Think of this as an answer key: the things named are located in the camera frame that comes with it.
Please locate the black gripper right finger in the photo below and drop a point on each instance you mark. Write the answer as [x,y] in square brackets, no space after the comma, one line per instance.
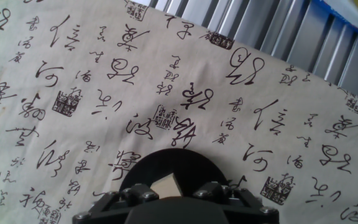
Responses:
[238,202]

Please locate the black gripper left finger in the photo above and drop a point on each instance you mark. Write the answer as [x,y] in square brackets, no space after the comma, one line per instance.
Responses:
[117,202]

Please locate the small wooden cube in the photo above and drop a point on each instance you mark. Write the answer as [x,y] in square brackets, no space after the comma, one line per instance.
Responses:
[168,186]

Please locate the round black scale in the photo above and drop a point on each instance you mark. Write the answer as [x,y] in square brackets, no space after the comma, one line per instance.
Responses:
[172,163]

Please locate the beige calligraphy print cloth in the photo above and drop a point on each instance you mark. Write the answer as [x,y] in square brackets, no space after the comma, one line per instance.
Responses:
[104,93]

